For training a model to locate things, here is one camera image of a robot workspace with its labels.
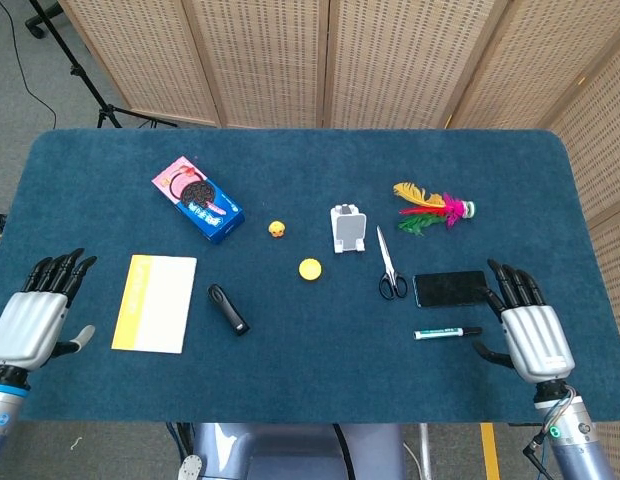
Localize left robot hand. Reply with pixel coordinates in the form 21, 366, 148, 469
0, 248, 98, 372

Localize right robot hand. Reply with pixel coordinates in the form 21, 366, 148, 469
471, 258, 576, 385

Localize black handle tool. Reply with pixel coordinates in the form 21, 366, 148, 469
207, 283, 251, 337

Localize yellow and white notebook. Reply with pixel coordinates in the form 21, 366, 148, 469
110, 254, 198, 355

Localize green and white marker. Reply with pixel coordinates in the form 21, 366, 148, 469
413, 326, 483, 341

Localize black smartphone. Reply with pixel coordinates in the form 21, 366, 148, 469
412, 270, 492, 309

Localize yellow floor tape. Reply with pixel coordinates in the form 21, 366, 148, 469
479, 422, 501, 480

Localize colourful feather shuttlecock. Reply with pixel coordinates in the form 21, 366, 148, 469
392, 181, 477, 237

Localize Oreo cookie box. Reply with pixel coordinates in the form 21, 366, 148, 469
151, 156, 246, 246

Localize white phone stand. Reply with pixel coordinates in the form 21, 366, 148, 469
330, 202, 368, 255

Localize round yellow lid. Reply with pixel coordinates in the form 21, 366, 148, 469
298, 257, 323, 282

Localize blue table mat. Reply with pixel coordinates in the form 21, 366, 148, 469
0, 128, 611, 425

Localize black tripod stand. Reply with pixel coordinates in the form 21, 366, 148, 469
28, 0, 178, 130

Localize grey-blue robot torso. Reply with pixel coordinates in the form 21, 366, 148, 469
177, 422, 407, 480

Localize black-handled scissors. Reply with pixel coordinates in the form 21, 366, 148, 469
375, 225, 409, 301

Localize black floor cable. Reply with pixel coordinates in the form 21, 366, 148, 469
0, 0, 58, 130

